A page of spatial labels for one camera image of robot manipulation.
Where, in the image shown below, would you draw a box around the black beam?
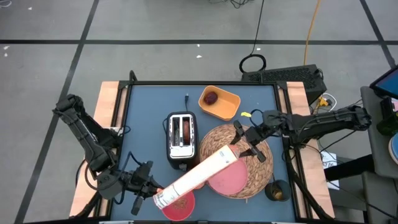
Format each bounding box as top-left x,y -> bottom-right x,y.
323,154 -> 376,182

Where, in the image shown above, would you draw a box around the black-framed monitor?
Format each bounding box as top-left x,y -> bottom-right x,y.
369,64 -> 398,100

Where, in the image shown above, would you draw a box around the red bowl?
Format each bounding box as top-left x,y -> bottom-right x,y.
161,190 -> 196,222

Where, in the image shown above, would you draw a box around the dark green cup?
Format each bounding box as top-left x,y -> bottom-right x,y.
264,179 -> 292,202

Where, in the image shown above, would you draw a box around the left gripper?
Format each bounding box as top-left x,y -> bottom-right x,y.
124,161 -> 164,216

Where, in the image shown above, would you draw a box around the thin long-handled spoon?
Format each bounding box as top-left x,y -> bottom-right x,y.
271,172 -> 284,200

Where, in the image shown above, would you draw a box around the round woven placemat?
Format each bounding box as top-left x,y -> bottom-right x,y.
198,123 -> 274,200

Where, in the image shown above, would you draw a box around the orange plastic tray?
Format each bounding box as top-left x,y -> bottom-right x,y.
198,85 -> 242,122

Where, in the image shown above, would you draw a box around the brown cereal pieces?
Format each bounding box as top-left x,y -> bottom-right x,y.
171,198 -> 189,214

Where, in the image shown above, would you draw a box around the black and silver toaster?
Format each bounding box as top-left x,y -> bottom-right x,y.
164,111 -> 200,171

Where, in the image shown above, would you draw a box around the black cable tangle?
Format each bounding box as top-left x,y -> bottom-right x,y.
228,0 -> 249,9

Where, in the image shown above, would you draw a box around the black computer case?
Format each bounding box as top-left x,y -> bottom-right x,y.
241,63 -> 328,106

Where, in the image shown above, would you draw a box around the grey desk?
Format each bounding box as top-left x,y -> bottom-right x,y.
359,85 -> 398,180

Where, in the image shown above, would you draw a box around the grey box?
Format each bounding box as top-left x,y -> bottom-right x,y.
328,170 -> 398,224

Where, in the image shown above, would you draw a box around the Cheerios cereal box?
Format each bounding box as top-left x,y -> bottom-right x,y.
152,144 -> 241,210

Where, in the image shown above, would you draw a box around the blue and white round object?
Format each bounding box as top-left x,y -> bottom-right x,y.
387,132 -> 398,166

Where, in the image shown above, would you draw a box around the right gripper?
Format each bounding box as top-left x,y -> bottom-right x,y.
229,111 -> 282,164

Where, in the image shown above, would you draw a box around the brown bagel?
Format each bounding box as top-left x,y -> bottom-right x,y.
182,120 -> 191,146

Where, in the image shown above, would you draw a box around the light wooden board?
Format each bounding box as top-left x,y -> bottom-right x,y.
278,81 -> 336,218
68,81 -> 128,218

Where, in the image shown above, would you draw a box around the dark red plum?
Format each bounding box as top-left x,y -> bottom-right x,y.
203,91 -> 218,106

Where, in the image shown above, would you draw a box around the pink plate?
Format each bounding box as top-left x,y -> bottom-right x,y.
207,158 -> 249,196

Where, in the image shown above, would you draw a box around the toaster power cord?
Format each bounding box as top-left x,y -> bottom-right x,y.
162,93 -> 190,133

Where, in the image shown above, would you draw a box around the black aluminium table frame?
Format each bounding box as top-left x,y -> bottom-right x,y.
70,70 -> 335,224

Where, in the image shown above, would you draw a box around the black coiled cable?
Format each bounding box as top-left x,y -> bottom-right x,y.
238,0 -> 267,74

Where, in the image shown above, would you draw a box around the orange extension cable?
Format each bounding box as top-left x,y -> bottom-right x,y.
303,0 -> 322,66

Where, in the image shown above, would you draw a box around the dark green object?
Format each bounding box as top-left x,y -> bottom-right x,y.
376,119 -> 398,137

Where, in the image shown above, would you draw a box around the white paper sheet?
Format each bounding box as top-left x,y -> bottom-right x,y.
319,150 -> 340,191

